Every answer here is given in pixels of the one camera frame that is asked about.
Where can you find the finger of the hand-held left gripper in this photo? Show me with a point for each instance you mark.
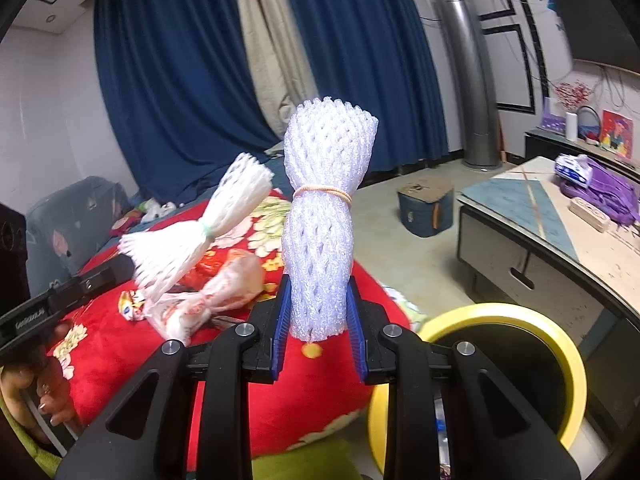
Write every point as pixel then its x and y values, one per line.
pixel 97 280

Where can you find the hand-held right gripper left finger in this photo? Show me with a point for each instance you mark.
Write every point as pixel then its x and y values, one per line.
pixel 280 332

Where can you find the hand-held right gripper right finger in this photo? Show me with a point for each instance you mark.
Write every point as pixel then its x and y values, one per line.
pixel 357 340

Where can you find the white foam net orange band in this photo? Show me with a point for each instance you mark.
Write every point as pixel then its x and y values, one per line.
pixel 320 240

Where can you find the white foam net green band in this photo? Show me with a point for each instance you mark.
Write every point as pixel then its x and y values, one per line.
pixel 210 215

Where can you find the yellow rimmed trash bin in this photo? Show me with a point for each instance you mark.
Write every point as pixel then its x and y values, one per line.
pixel 500 312

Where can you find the person's left forearm green sleeve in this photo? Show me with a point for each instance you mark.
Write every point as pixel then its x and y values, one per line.
pixel 20 452

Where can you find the person's left hand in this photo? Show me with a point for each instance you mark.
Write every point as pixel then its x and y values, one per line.
pixel 57 390

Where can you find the yellow red candy wrapper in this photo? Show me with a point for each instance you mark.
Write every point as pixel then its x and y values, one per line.
pixel 131 305

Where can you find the grey blue floral sofa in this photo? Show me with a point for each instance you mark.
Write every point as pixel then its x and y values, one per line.
pixel 65 220

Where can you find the translucent plastic bag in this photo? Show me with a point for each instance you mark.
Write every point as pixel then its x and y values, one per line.
pixel 220 290

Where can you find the red floral blanket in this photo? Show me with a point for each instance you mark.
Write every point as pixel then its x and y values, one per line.
pixel 310 410

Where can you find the white plastic bag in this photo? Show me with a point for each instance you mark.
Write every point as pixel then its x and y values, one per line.
pixel 157 211

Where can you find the person's green garment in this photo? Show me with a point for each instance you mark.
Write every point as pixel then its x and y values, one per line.
pixel 305 462

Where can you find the blue storage stool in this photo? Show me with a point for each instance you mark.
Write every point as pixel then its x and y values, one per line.
pixel 425 212

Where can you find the blue curtain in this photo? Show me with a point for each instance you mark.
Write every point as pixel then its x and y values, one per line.
pixel 360 50
pixel 175 85

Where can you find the coffee table with drawers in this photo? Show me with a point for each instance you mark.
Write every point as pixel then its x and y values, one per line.
pixel 520 200

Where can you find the beige power strip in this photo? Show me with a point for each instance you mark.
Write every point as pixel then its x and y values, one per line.
pixel 590 214

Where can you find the dark television stand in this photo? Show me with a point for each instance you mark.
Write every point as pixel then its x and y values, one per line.
pixel 540 142

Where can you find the blue white tissue pack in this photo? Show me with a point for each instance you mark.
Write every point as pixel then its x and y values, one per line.
pixel 572 170

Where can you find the silver tower air conditioner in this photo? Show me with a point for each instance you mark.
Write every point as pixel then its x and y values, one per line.
pixel 472 85

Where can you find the purple bag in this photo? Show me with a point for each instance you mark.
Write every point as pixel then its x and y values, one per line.
pixel 612 192

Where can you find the beige curtain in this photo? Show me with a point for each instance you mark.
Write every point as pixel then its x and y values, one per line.
pixel 270 35

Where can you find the white vase with red flowers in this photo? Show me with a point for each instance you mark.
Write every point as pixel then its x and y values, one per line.
pixel 571 125

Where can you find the colourful painting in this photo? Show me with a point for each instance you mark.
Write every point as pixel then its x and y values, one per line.
pixel 616 131

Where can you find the black television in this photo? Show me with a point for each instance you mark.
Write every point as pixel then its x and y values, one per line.
pixel 600 15

